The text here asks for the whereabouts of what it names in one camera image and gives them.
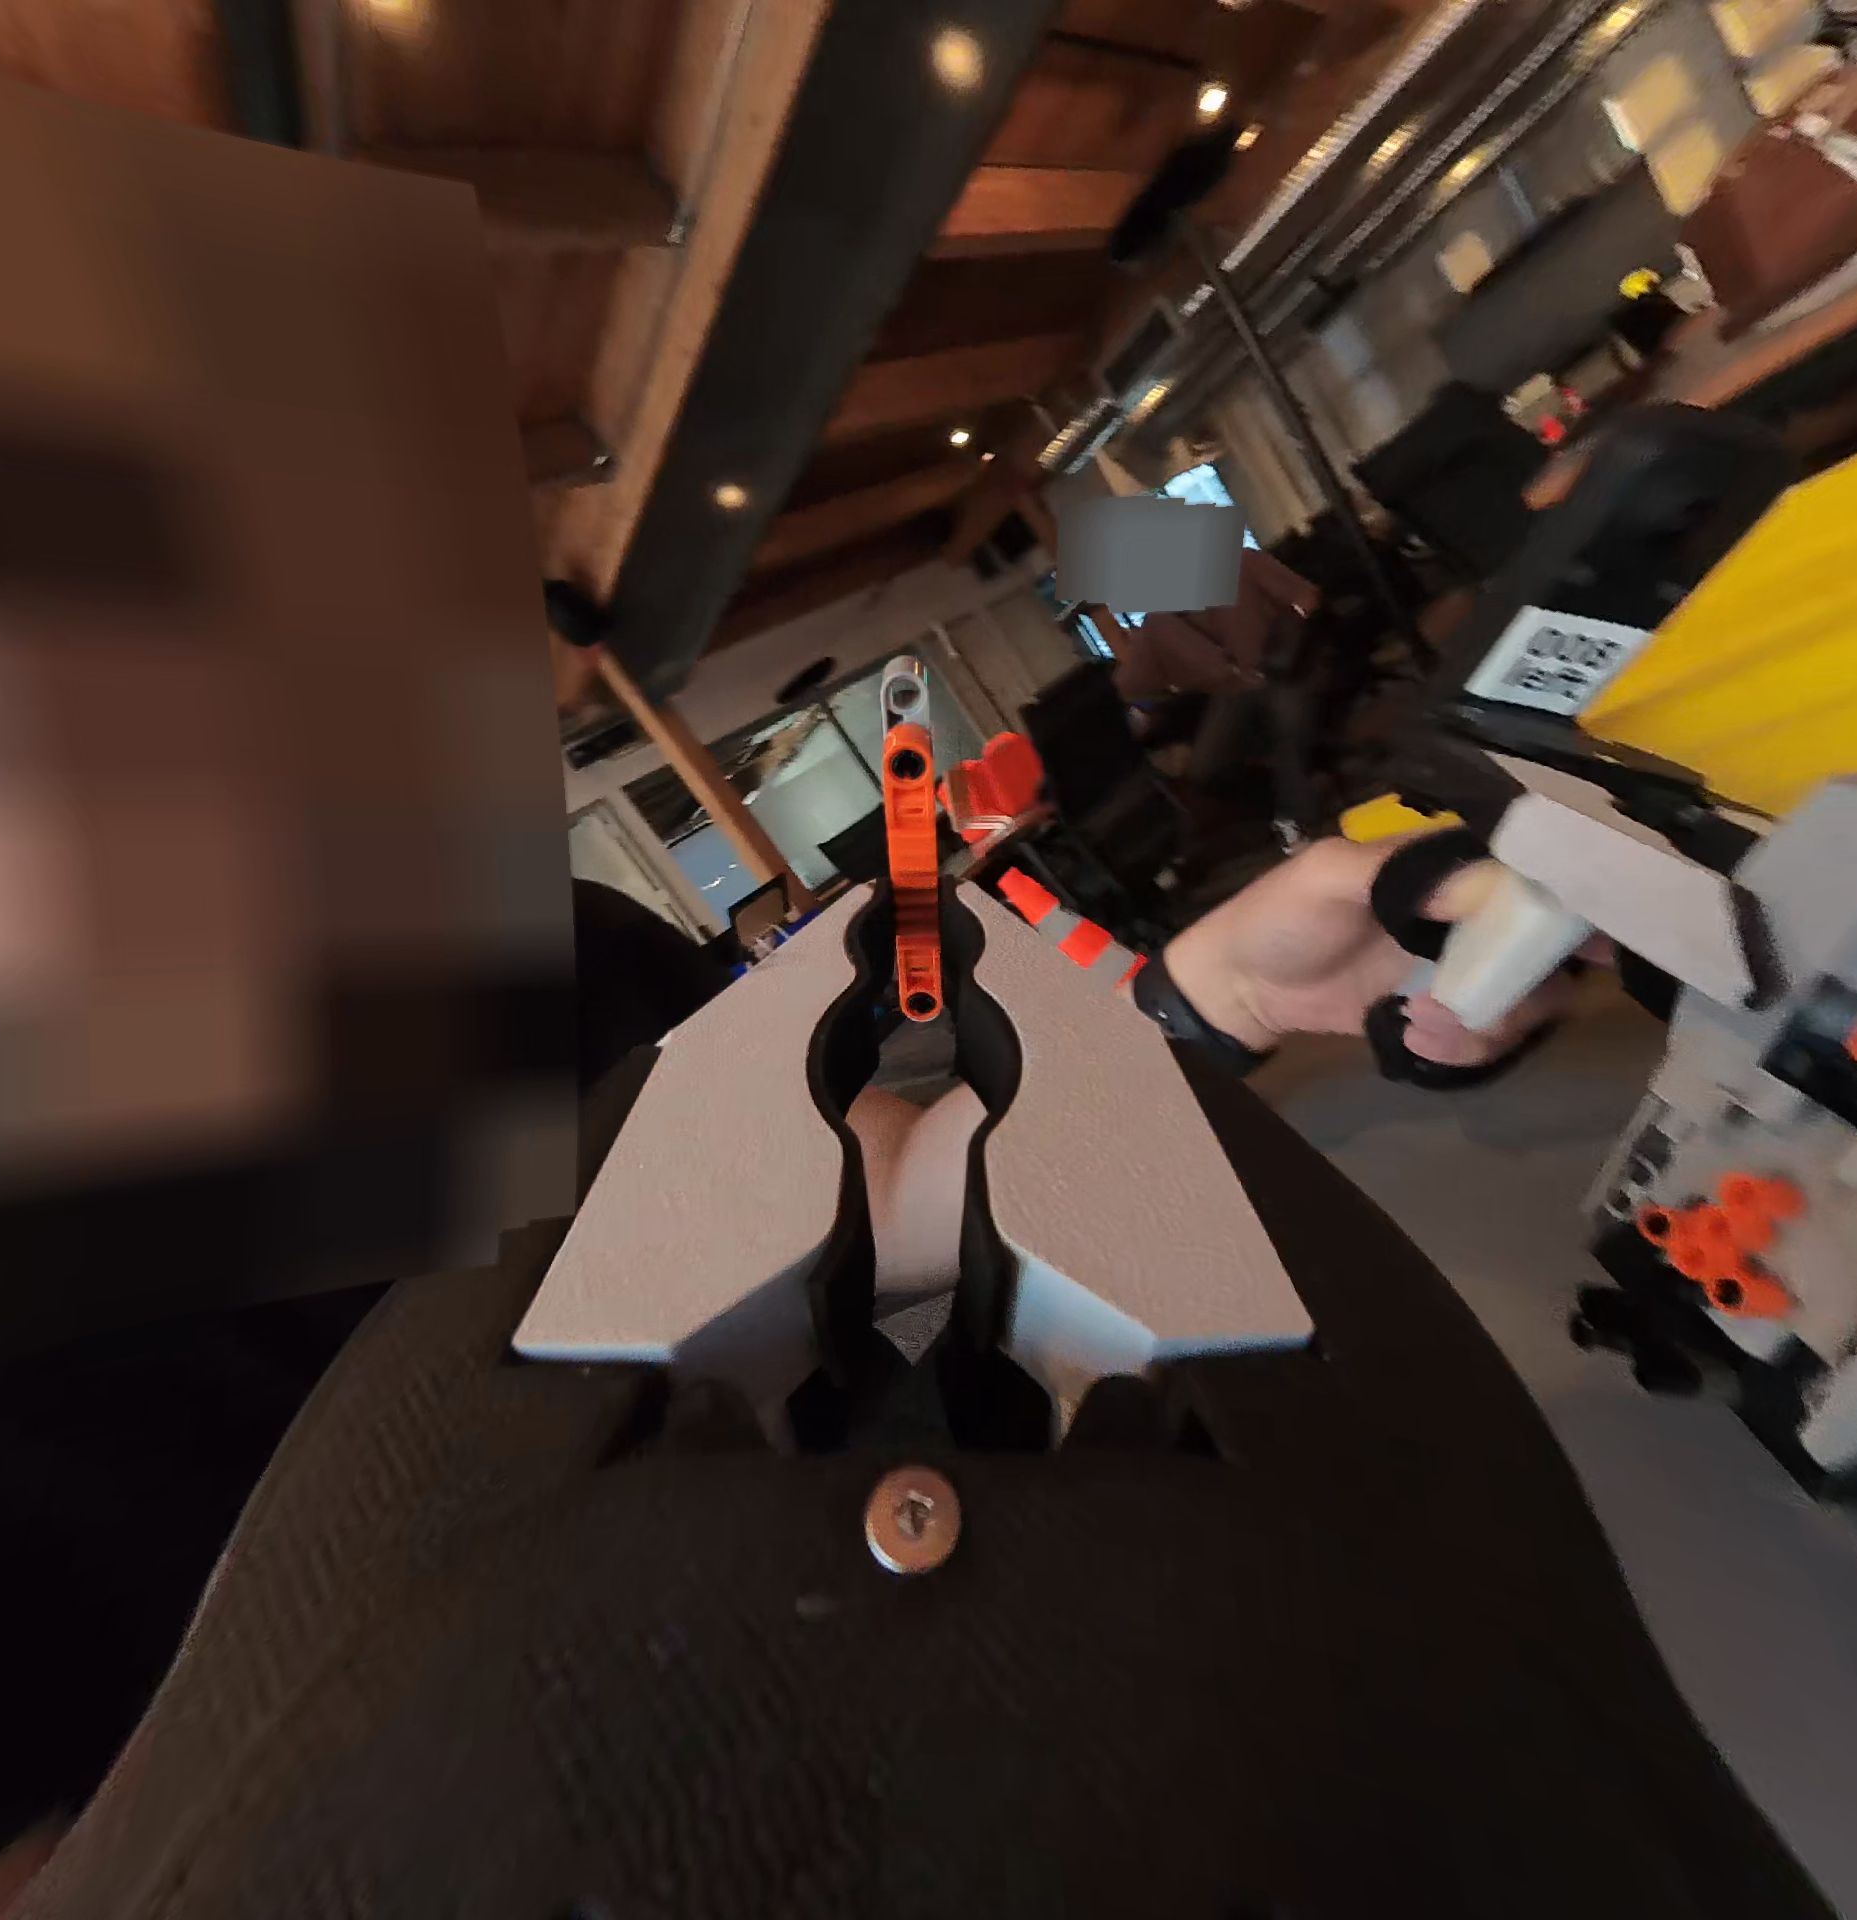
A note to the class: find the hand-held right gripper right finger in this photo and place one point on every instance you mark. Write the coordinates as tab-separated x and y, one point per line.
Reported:
1139	1186

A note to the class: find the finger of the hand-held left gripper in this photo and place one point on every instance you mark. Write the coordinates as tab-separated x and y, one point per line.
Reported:
1632	899

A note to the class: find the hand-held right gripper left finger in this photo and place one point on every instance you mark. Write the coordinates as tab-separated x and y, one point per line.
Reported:
688	1186

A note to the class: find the grey toy brick robot model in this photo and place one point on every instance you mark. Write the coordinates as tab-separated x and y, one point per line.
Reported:
1738	1109

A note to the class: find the yellow plastic bin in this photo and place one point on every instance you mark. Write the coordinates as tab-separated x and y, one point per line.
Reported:
1769	661

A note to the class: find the orange toy brick beam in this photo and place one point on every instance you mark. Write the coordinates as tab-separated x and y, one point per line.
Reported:
914	841

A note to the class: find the light grey toy brick beam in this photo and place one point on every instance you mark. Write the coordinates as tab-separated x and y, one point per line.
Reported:
905	692

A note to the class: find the grey desk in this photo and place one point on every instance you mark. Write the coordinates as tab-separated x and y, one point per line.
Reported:
1438	1201

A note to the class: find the person's left hand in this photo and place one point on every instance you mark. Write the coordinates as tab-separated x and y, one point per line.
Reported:
1287	959

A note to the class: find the black wristband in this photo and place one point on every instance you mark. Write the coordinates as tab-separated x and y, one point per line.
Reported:
1169	1009

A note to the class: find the orange grey striped object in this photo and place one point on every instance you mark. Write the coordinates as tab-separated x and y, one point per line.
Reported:
1076	930

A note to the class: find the orange plastic object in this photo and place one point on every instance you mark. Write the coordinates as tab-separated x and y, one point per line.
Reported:
991	780

